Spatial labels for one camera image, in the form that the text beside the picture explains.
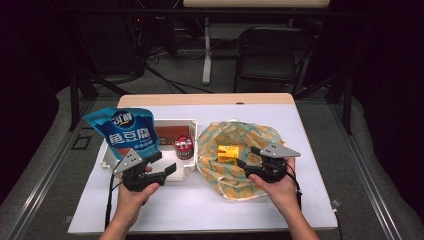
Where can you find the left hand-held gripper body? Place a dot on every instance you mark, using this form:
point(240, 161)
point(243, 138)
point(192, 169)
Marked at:
point(130, 163)

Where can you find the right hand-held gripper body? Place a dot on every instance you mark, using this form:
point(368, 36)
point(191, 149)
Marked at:
point(276, 151)

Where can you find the white plastic bin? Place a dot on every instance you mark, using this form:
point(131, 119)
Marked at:
point(166, 156)

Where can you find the yellow small box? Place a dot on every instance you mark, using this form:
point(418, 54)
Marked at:
point(228, 153)

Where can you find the orange-print tote bag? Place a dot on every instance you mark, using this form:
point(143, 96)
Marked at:
point(226, 180)

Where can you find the brown box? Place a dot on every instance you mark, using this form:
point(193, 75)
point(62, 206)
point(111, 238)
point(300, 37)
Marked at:
point(170, 133)

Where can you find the blue snack pouch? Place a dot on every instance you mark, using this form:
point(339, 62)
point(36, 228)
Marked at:
point(126, 133)

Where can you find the red round can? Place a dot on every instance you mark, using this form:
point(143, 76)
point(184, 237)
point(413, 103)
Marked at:
point(183, 146)

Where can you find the person's left hand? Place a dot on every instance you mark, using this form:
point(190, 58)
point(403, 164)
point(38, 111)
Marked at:
point(131, 203)

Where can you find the person's right hand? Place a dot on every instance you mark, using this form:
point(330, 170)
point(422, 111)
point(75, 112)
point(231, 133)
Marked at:
point(283, 193)

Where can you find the white table mat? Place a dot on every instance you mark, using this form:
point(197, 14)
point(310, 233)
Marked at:
point(206, 210)

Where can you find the black metal stand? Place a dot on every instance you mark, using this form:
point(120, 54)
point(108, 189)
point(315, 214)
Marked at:
point(75, 100)
point(348, 100)

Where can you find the black folding chair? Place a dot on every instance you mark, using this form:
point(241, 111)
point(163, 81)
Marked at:
point(266, 66)

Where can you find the beige desk with white leg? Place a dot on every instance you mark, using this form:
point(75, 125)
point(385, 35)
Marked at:
point(253, 3)

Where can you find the aluminium frame rail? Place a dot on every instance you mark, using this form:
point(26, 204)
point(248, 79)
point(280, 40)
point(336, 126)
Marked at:
point(363, 166)
point(43, 180)

